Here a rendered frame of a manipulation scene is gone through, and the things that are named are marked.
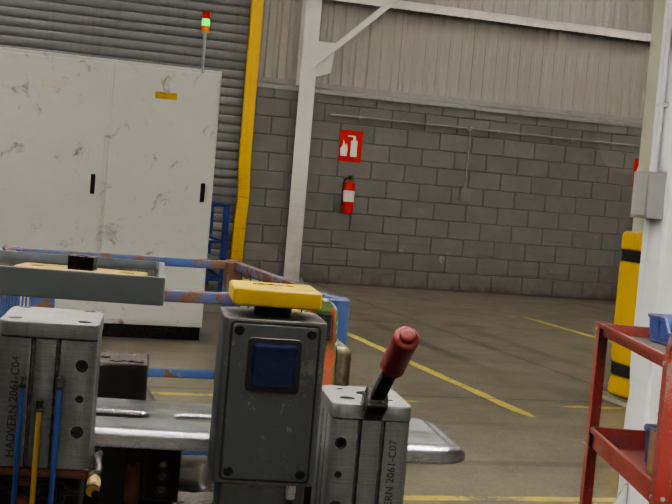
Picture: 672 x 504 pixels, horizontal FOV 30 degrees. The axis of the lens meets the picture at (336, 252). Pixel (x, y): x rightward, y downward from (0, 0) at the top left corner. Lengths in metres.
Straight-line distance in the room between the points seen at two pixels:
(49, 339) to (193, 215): 8.31
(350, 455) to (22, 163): 8.16
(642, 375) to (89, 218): 5.14
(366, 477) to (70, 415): 0.24
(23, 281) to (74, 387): 0.22
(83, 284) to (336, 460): 0.32
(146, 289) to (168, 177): 8.45
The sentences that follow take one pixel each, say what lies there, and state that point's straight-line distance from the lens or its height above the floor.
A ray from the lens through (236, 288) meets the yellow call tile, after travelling 0.84.
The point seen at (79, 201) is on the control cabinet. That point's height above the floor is 0.97.
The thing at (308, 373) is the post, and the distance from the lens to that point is 0.85.
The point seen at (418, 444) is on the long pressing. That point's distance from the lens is 1.16.
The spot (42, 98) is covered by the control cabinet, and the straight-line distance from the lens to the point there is 9.14.
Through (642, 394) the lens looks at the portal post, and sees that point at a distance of 5.03.
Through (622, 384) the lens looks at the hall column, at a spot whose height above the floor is 0.13.
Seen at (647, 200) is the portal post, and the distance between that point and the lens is 4.93.
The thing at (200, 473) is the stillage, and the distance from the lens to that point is 3.55.
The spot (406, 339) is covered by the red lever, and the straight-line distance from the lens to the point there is 0.90.
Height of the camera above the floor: 1.23
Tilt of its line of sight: 3 degrees down
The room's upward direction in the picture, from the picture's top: 5 degrees clockwise
